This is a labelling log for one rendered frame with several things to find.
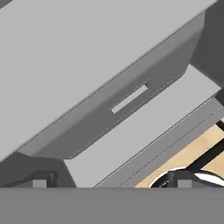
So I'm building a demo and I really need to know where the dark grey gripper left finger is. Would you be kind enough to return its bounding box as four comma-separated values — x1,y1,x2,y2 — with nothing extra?
0,170,58,188

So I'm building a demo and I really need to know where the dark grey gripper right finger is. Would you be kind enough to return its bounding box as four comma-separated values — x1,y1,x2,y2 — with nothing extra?
167,170,224,188

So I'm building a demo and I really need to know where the white and black round thing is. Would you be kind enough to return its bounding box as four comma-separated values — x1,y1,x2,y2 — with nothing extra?
148,168,224,188

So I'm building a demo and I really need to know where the grey cupboard base strip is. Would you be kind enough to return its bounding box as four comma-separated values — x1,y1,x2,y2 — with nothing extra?
93,97,224,188

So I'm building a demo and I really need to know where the light grey cupboard door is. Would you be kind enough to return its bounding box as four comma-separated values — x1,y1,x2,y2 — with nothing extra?
62,63,223,188

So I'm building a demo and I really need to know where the grey drawer front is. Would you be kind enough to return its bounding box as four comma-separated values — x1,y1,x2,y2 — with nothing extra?
17,12,207,161

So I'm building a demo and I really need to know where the white slot drawer handle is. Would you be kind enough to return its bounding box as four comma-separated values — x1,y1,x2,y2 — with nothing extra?
110,83,150,115

